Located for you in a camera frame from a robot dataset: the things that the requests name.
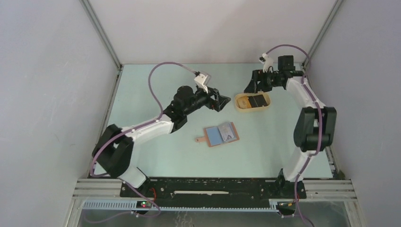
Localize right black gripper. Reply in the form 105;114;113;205
244;69;281;94

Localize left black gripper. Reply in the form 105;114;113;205
183;84;230;116

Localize beige oval tray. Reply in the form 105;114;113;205
235;92;271;113

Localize gold credit card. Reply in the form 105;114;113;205
236;96;252;109

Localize orange leather card holder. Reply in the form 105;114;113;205
195;122;239;148

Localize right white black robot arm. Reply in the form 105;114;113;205
244;70;337;198

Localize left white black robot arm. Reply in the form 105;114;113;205
92;86;231;197

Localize black credit card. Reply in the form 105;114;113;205
248;95;269;108

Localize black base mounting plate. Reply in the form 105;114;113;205
137;177;307;209

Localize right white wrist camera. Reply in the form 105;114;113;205
259;53;274;72

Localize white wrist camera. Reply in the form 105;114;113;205
259;53;274;72
194;71;210;94

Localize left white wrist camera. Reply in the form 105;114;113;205
194;71;210;94

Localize white slotted cable duct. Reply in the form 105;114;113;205
82;200;278;212

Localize aluminium frame rail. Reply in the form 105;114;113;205
72;179;357;202

